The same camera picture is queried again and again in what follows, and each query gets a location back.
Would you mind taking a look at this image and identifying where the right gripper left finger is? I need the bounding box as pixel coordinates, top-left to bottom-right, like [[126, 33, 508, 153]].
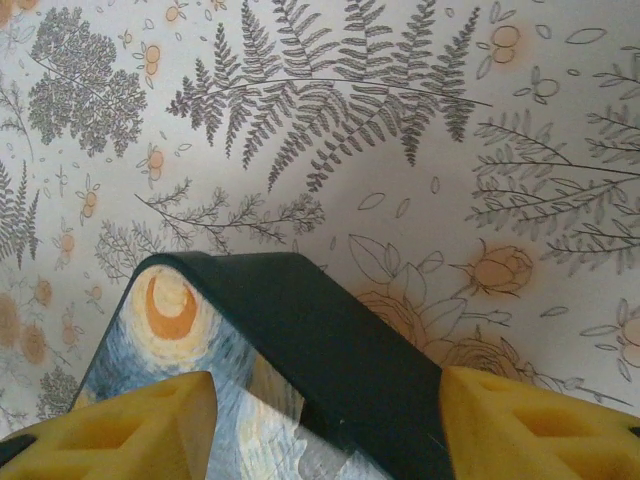
[[0, 370, 219, 480]]

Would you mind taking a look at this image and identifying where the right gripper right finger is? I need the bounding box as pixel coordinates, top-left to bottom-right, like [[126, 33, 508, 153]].
[[439, 364, 640, 480]]

